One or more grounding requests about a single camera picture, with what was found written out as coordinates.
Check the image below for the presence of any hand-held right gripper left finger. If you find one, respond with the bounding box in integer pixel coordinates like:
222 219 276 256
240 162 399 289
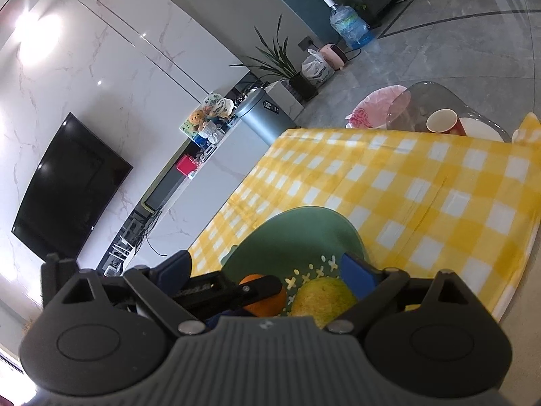
40 250 208 335

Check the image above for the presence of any blue water jug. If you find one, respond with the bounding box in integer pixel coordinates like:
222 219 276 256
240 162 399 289
322 0 375 50

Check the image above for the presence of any white plate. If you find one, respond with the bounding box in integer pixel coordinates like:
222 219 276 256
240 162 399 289
458 117 505 143

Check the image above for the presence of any potted long-leaf plant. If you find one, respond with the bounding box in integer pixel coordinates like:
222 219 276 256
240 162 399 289
230 15 319 102

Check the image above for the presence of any printed picture board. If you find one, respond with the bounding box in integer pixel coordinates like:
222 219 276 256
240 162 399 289
180 93 235 144

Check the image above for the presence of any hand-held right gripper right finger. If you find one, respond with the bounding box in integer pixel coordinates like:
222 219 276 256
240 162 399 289
325 253 491 335

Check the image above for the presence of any large yellow-green pear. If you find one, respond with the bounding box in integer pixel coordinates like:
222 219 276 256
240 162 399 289
289 277 360 330

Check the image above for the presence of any white plastic bag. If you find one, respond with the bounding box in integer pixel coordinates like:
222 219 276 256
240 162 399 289
301 48 332 86

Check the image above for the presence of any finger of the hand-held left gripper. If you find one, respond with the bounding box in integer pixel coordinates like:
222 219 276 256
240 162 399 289
208 311 238 326
182 274 284 309

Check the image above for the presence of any white marble sideboard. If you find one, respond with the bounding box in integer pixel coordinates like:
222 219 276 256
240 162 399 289
76 80 305 271

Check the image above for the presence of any grey transparent chair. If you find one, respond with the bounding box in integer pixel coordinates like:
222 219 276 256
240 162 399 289
386 81 505 142

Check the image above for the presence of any red box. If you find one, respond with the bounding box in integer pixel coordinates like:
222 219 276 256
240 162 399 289
177 155 197 177

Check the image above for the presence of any black wall television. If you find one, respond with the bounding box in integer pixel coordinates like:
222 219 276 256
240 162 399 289
11 112 134 262

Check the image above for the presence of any grey metal trash can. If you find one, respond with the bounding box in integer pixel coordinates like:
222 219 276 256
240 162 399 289
234 89 302 146

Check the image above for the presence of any orange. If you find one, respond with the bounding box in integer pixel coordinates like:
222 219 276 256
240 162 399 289
238 274 288 318

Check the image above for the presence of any brown teddy bear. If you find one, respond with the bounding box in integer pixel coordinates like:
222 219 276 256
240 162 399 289
189 109 209 132

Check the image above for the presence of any white router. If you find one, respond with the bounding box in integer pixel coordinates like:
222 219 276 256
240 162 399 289
108 226 138 263

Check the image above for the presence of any pink seat cushion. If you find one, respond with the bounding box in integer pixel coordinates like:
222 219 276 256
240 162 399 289
344 85 411 130

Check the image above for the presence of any red paper cup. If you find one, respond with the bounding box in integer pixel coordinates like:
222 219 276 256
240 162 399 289
425 109 468 137

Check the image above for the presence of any green colander bowl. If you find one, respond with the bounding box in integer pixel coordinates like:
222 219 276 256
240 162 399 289
220 206 373 331

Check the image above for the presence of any yellow checked tablecloth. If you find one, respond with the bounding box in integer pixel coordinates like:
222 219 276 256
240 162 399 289
186 112 541 326

